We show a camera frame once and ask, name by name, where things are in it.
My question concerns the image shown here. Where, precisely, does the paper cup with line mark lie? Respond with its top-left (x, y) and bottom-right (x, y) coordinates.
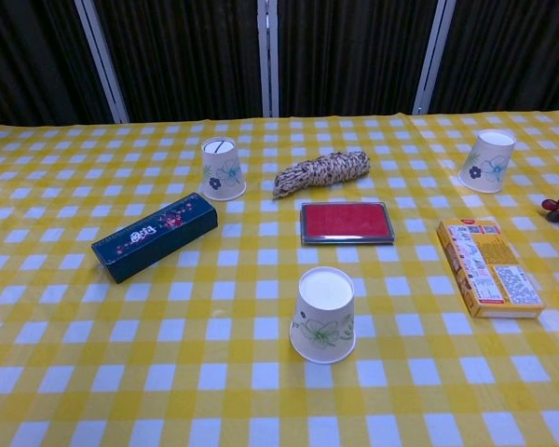
top-left (200, 136), bottom-right (247, 202)

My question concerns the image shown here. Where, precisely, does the paper cup with blue flower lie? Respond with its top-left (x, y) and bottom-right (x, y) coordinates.
top-left (457, 129), bottom-right (516, 194)

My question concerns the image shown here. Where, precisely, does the paper cup with green flower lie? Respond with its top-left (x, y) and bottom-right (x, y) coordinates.
top-left (289, 265), bottom-right (357, 365)

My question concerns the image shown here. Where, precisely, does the red ink pad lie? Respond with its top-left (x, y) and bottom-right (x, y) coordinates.
top-left (300, 201), bottom-right (396, 247)

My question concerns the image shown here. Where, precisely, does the dark blue printed long box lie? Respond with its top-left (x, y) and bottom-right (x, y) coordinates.
top-left (90, 192), bottom-right (219, 284)

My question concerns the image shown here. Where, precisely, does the black pleated divider panel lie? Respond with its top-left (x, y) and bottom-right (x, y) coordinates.
top-left (0, 0), bottom-right (112, 132)
top-left (276, 0), bottom-right (443, 118)
top-left (94, 0), bottom-right (265, 124)
top-left (429, 0), bottom-right (559, 115)

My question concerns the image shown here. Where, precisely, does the yellow white checked tablecloth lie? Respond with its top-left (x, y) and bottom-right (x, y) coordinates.
top-left (0, 107), bottom-right (559, 447)

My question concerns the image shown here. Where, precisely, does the yellow snack box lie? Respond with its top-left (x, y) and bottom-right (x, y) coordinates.
top-left (436, 218), bottom-right (545, 320)

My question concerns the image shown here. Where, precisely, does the braided rope bundle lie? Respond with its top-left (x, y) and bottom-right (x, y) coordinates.
top-left (273, 149), bottom-right (372, 200)

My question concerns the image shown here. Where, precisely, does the white divider frame post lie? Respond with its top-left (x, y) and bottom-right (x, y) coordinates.
top-left (257, 0), bottom-right (280, 118)
top-left (412, 0), bottom-right (458, 116)
top-left (74, 0), bottom-right (130, 124)

